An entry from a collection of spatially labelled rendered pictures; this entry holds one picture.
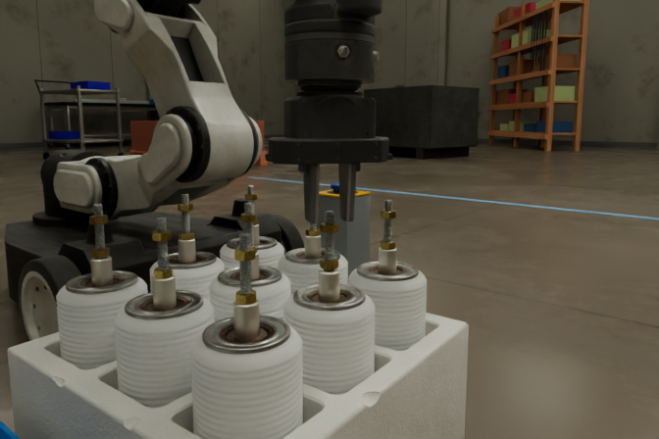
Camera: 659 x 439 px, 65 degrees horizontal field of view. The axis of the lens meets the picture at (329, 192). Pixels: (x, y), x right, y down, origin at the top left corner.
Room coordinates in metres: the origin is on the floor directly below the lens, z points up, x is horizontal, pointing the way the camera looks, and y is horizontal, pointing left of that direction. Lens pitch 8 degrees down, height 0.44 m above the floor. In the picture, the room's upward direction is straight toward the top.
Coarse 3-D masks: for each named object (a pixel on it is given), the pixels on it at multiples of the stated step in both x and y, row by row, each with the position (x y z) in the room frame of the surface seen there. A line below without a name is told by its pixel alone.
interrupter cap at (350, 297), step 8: (304, 288) 0.54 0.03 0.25; (312, 288) 0.54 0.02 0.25; (344, 288) 0.54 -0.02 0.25; (352, 288) 0.54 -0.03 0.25; (296, 296) 0.52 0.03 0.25; (304, 296) 0.52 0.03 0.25; (312, 296) 0.52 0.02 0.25; (344, 296) 0.53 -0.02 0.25; (352, 296) 0.52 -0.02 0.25; (360, 296) 0.52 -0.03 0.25; (304, 304) 0.49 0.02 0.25; (312, 304) 0.50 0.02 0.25; (320, 304) 0.50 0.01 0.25; (328, 304) 0.49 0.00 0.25; (336, 304) 0.50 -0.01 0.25; (344, 304) 0.50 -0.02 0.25; (352, 304) 0.49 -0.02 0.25; (360, 304) 0.50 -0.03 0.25
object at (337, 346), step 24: (288, 312) 0.50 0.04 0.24; (312, 312) 0.48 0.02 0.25; (336, 312) 0.48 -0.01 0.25; (360, 312) 0.49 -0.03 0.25; (312, 336) 0.48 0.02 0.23; (336, 336) 0.48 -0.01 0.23; (360, 336) 0.49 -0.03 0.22; (312, 360) 0.48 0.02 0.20; (336, 360) 0.48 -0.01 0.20; (360, 360) 0.49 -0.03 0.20; (312, 384) 0.48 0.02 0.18; (336, 384) 0.48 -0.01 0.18
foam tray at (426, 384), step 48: (48, 336) 0.59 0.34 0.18; (432, 336) 0.59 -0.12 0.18; (48, 384) 0.50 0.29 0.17; (96, 384) 0.47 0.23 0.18; (384, 384) 0.47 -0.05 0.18; (432, 384) 0.55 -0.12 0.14; (48, 432) 0.50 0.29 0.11; (96, 432) 0.44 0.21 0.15; (144, 432) 0.40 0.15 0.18; (192, 432) 0.44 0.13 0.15; (336, 432) 0.40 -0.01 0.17; (384, 432) 0.47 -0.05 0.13; (432, 432) 0.55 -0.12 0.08
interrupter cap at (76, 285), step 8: (120, 272) 0.60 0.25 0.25; (128, 272) 0.60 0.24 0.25; (72, 280) 0.57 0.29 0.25; (80, 280) 0.57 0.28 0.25; (88, 280) 0.58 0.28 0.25; (120, 280) 0.58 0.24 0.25; (128, 280) 0.57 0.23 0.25; (136, 280) 0.58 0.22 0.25; (72, 288) 0.54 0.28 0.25; (80, 288) 0.55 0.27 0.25; (88, 288) 0.54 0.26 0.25; (96, 288) 0.54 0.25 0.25; (104, 288) 0.55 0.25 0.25; (112, 288) 0.54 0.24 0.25; (120, 288) 0.55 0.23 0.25
